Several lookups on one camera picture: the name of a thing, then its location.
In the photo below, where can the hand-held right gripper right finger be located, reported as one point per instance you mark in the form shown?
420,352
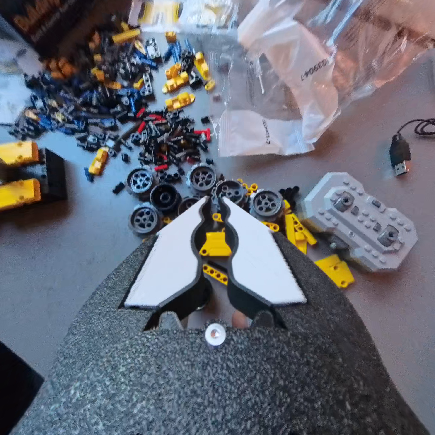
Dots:
265,268

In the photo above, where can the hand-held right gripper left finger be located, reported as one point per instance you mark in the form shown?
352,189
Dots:
166,268

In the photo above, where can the yellow black toy vehicle model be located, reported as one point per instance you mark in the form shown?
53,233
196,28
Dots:
20,193

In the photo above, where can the grey work desk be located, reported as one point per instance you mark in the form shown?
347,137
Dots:
68,272

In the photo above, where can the person's right hand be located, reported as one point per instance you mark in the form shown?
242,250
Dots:
239,320

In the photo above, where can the heap of yellow toy beams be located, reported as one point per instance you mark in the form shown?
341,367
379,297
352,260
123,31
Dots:
299,231

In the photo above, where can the yellow toy bucket piece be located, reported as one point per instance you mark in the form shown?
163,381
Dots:
215,244

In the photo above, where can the black toy wheel rim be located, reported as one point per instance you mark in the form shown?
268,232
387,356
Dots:
165,197

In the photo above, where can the group of grey toy wheels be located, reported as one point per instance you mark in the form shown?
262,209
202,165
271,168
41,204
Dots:
141,180

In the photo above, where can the single black toy pin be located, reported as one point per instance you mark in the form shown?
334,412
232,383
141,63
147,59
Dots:
119,187

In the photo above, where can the grey toy battery block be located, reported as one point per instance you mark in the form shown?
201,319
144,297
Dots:
360,221

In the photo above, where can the pile of black red pins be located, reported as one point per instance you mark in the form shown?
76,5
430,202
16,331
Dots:
170,142

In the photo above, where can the white crumpled plastic bag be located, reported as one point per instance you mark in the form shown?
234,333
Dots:
282,85

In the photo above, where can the person's dark clothed body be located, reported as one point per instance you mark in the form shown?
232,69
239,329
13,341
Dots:
17,384

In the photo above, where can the pile of mixed small pieces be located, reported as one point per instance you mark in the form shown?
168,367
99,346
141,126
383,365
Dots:
85,95

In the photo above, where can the clear crumpled plastic bag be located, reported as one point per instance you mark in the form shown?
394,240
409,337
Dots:
356,44

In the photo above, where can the blue cardboard box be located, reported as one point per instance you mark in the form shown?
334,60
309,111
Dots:
51,20

